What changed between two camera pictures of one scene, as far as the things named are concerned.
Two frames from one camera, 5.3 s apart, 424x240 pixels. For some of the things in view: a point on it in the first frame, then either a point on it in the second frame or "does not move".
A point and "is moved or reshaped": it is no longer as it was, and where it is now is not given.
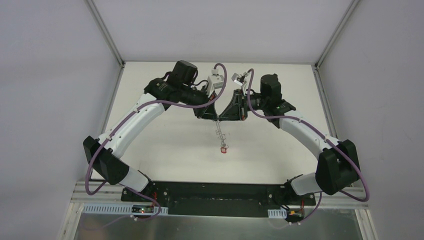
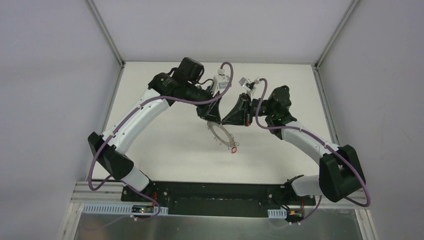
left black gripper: x=208 y=105 does not move
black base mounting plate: x=218 y=198 does not move
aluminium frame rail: x=109 y=193 does not move
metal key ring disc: x=220 y=135 is moved or reshaped
